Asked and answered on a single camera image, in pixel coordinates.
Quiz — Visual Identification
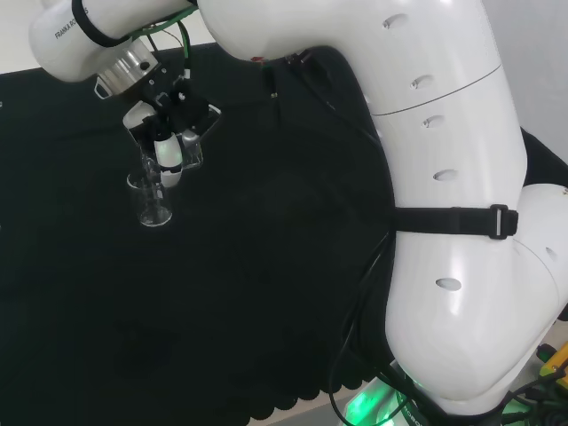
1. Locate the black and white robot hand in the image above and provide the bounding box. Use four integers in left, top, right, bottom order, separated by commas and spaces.
122, 65, 224, 188

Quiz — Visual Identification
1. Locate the clear glass beaker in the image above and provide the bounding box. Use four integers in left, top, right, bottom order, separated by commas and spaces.
127, 105, 224, 178
125, 170, 174, 229

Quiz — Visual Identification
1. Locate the black table cloth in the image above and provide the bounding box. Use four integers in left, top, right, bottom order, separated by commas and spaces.
0, 42, 568, 423

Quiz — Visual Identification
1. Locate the yellow stop button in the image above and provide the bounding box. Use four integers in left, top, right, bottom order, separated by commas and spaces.
538, 341, 568, 379

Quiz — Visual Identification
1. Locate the green cable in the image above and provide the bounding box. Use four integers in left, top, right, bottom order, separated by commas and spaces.
128, 4, 194, 79

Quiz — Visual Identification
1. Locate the black strap band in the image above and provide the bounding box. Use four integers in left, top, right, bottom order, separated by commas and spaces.
69, 0, 135, 48

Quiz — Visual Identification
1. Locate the black strap with buckle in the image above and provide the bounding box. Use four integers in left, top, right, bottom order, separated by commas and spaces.
391, 203, 520, 242

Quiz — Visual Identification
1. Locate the thick black cable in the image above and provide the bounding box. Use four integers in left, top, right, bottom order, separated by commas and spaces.
283, 49, 400, 426

